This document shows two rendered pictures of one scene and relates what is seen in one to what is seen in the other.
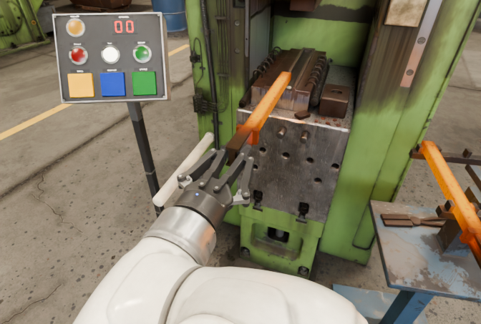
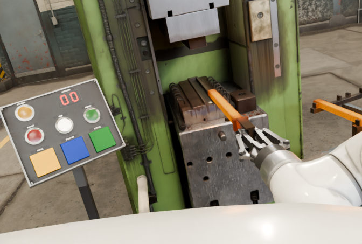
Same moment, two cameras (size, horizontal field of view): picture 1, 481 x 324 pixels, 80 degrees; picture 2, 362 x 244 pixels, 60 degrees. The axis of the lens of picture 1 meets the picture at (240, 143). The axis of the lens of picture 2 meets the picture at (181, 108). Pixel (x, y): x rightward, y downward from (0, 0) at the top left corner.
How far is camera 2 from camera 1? 53 cm
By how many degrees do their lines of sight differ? 27
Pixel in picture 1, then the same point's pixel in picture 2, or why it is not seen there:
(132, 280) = (307, 172)
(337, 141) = (262, 126)
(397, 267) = not seen: hidden behind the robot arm
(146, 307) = (330, 171)
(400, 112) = (282, 94)
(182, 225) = (289, 155)
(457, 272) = not seen: outside the picture
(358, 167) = not seen: hidden behind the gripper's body
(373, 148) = (275, 127)
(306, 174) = (248, 163)
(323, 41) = (198, 70)
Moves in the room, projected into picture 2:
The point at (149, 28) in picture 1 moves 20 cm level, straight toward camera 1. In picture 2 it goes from (90, 93) to (122, 99)
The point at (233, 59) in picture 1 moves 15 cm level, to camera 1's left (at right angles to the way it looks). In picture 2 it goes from (150, 100) to (119, 111)
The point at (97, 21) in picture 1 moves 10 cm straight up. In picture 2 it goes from (43, 101) to (34, 74)
